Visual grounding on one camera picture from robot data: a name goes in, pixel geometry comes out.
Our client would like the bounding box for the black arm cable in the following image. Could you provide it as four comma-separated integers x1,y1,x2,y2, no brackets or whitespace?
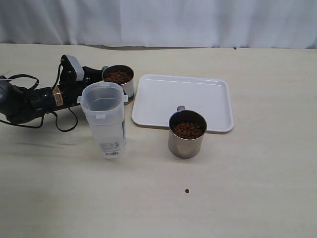
0,63,78,132

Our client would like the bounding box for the clear plastic tall container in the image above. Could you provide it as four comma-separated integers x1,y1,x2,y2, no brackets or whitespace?
77,81,128,159

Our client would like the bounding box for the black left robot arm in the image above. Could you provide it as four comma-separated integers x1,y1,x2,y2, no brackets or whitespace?
0,55,102,125

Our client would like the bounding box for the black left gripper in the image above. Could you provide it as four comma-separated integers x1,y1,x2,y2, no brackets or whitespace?
58,55,103,109

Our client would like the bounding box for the steel cup with kibble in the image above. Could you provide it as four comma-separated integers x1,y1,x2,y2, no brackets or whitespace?
168,105,207,159

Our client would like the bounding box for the white plastic tray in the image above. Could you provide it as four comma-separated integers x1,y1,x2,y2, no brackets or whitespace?
131,74,234,133

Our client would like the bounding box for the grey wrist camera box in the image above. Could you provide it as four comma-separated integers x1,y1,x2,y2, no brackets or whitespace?
65,55,85,81

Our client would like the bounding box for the white curtain backdrop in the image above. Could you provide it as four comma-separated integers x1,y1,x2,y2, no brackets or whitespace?
0,0,317,49

